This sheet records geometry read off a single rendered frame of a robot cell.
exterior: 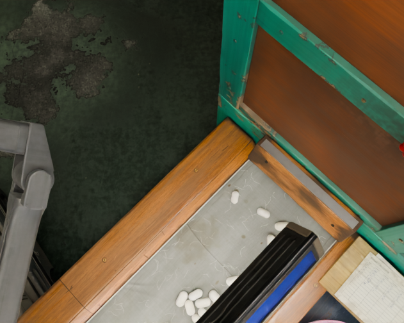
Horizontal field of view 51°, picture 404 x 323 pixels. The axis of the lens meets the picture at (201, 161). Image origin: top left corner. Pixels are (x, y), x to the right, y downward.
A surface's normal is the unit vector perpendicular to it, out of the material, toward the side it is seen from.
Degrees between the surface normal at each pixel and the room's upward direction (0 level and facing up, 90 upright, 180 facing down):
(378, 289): 0
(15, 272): 46
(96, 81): 0
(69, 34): 0
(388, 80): 90
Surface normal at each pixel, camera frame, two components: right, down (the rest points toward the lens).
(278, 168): -0.65, 0.53
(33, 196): 0.58, 0.14
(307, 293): -0.01, -0.26
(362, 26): -0.70, 0.69
